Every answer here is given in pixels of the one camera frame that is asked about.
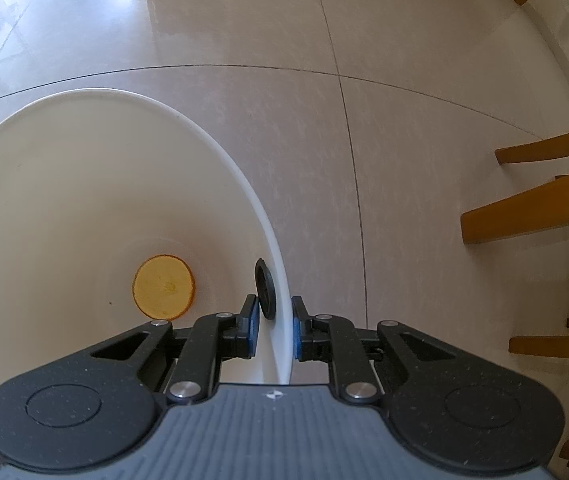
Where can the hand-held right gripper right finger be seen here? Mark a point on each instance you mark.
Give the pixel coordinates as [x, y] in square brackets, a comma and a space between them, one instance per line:
[295, 330]

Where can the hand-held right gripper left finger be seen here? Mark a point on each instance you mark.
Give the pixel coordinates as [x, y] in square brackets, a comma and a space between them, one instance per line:
[253, 327]

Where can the white plastic bucket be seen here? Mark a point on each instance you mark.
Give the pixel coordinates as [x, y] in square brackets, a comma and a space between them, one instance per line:
[64, 200]

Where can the orange round disc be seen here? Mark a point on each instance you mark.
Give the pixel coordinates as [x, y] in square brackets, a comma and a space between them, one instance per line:
[164, 287]

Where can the wooden chair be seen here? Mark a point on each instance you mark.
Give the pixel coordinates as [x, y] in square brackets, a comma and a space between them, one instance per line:
[529, 205]

